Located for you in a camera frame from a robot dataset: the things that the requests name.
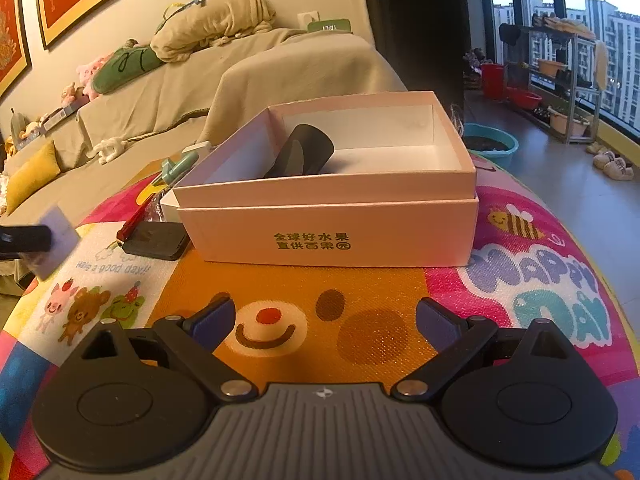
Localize teal plastic crank toy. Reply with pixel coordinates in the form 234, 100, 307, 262
160, 151, 200, 185

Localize yellow cushion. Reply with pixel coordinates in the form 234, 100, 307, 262
6, 140, 61, 214

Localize colourful cartoon play mat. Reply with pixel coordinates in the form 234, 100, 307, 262
1, 159, 639, 479

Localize black flat case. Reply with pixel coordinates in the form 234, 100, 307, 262
122, 221, 190, 261

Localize red pen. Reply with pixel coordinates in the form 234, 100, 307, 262
116, 195, 153, 244

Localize flat book on sofa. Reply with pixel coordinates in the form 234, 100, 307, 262
11, 96, 89, 142

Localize white small plush toy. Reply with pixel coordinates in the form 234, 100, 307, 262
87, 136, 127, 165

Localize white square box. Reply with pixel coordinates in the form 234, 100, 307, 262
160, 190, 181, 223

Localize red framed picture left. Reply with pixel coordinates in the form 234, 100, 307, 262
0, 0, 32, 99

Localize pink plush toy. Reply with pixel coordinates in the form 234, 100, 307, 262
61, 55, 110, 106

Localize pink cardboard box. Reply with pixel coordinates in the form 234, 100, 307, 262
174, 91, 478, 268

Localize teal wash basin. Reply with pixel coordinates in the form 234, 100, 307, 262
462, 122, 520, 169

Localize beige covered sofa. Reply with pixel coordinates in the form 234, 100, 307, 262
1, 29, 406, 226

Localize green plush pillow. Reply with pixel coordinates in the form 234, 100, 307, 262
92, 39, 164, 94

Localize black cylinder in box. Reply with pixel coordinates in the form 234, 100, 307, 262
264, 124, 334, 179

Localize beige slippers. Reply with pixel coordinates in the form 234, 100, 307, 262
586, 142, 634, 181

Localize red bucket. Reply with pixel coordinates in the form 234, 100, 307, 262
480, 63, 506, 101

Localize metal shelf rack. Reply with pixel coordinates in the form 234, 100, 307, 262
498, 14, 608, 144

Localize beige crumpled blanket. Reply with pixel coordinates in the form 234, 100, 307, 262
150, 0, 277, 63

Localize green tissue box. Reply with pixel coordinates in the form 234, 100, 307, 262
307, 18, 352, 34

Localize white wall socket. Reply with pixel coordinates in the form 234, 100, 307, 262
297, 11, 320, 29

